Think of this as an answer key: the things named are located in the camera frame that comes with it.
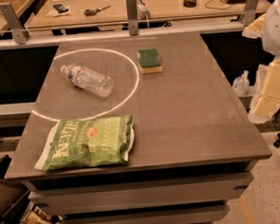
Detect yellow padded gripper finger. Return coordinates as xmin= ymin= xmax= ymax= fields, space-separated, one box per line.
xmin=242 ymin=14 xmax=266 ymax=39
xmin=248 ymin=57 xmax=280 ymax=124

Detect clear plastic water bottle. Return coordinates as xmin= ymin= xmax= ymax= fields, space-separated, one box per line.
xmin=61 ymin=64 xmax=115 ymax=97

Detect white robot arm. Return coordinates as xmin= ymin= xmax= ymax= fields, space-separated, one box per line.
xmin=242 ymin=0 xmax=280 ymax=124

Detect clear sanitizer bottle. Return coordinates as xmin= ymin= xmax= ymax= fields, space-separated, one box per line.
xmin=233 ymin=70 xmax=250 ymax=97

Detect green yellow sponge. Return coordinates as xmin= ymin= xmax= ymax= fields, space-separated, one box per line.
xmin=137 ymin=48 xmax=162 ymax=74

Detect grey table drawer unit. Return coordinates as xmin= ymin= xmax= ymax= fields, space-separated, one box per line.
xmin=29 ymin=172 xmax=253 ymax=224

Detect black phone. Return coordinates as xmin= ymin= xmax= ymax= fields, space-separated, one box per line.
xmin=54 ymin=4 xmax=68 ymax=13

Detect green jalapeno chips bag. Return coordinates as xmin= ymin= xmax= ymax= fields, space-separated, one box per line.
xmin=35 ymin=116 xmax=135 ymax=171

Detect brown round bin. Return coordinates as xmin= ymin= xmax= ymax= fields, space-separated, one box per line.
xmin=0 ymin=156 xmax=27 ymax=219

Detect black handled scissors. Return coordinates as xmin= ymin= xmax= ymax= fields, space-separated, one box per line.
xmin=84 ymin=6 xmax=111 ymax=16

